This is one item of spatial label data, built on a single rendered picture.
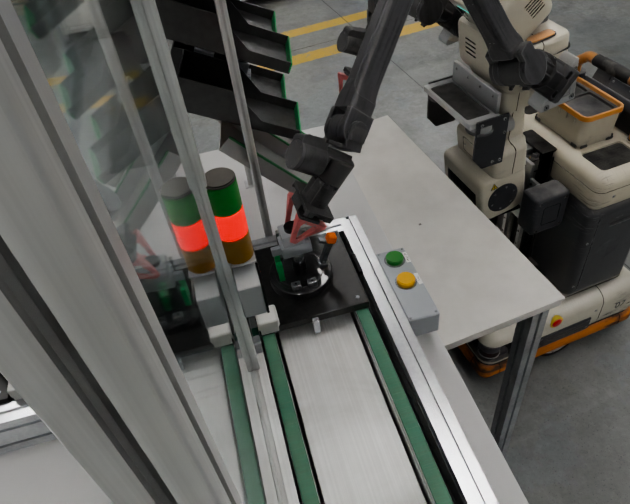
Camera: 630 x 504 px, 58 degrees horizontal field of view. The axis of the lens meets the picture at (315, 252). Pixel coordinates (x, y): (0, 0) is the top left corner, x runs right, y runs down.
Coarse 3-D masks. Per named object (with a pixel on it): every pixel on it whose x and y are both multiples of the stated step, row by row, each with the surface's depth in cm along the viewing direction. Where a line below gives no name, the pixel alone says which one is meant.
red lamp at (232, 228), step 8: (216, 216) 84; (232, 216) 84; (240, 216) 85; (224, 224) 84; (232, 224) 84; (240, 224) 85; (224, 232) 85; (232, 232) 85; (240, 232) 86; (224, 240) 87; (232, 240) 86
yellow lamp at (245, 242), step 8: (248, 232) 88; (240, 240) 87; (248, 240) 89; (224, 248) 88; (232, 248) 88; (240, 248) 88; (248, 248) 89; (232, 256) 89; (240, 256) 89; (248, 256) 90
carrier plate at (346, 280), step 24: (312, 240) 135; (336, 240) 134; (264, 264) 131; (336, 264) 129; (264, 288) 126; (336, 288) 123; (360, 288) 123; (288, 312) 120; (312, 312) 119; (336, 312) 120
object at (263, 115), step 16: (192, 64) 126; (208, 64) 126; (224, 64) 126; (192, 80) 115; (208, 80) 129; (224, 80) 129; (192, 96) 117; (208, 96) 118; (224, 96) 118; (256, 96) 132; (272, 96) 133; (192, 112) 120; (208, 112) 120; (224, 112) 121; (256, 112) 129; (272, 112) 131; (288, 112) 134; (256, 128) 124; (272, 128) 124; (288, 128) 125
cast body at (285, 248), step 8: (288, 224) 116; (280, 232) 116; (288, 232) 115; (280, 240) 119; (288, 240) 116; (304, 240) 117; (272, 248) 119; (280, 248) 119; (288, 248) 117; (296, 248) 118; (304, 248) 118; (288, 256) 119
